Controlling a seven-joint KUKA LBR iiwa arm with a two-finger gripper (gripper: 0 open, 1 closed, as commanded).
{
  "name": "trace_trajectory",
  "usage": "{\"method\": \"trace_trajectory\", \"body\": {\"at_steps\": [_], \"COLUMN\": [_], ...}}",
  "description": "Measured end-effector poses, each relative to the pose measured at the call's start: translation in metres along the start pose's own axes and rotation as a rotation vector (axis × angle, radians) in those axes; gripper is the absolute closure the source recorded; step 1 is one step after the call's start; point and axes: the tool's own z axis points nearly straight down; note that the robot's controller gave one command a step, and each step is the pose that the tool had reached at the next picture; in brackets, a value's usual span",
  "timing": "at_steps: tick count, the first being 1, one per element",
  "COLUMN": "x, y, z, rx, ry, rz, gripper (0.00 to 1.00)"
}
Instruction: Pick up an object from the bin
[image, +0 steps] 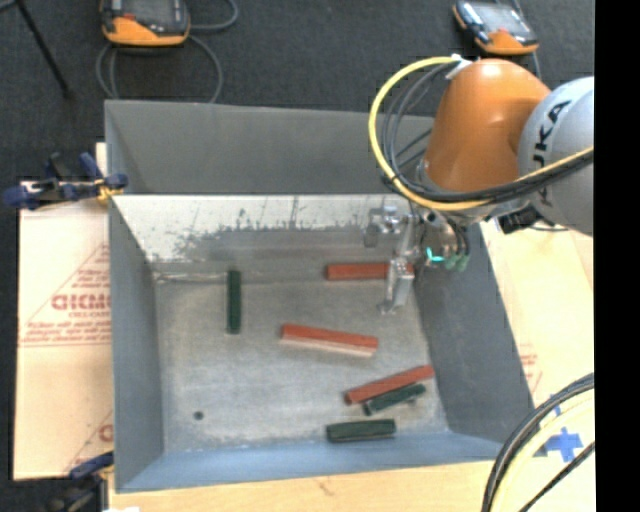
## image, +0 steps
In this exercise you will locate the red-brown flat block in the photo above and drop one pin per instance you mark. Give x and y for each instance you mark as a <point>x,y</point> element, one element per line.
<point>357,271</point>
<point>387,385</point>
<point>327,337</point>

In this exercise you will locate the black cylinder on white bracket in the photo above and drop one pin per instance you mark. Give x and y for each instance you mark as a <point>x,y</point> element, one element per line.
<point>519,220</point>

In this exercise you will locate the grey metal bin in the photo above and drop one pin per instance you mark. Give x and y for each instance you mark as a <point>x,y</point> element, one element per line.
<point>280,380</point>

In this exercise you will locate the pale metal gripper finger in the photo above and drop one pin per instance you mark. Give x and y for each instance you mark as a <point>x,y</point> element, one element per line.
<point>406,292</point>
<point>391,292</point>

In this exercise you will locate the brown cardboard board, red print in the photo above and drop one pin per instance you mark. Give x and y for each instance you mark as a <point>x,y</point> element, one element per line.
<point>60,350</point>

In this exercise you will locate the dark green flat block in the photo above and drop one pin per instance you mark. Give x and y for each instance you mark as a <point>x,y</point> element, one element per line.
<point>234,302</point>
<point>395,398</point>
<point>361,430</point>

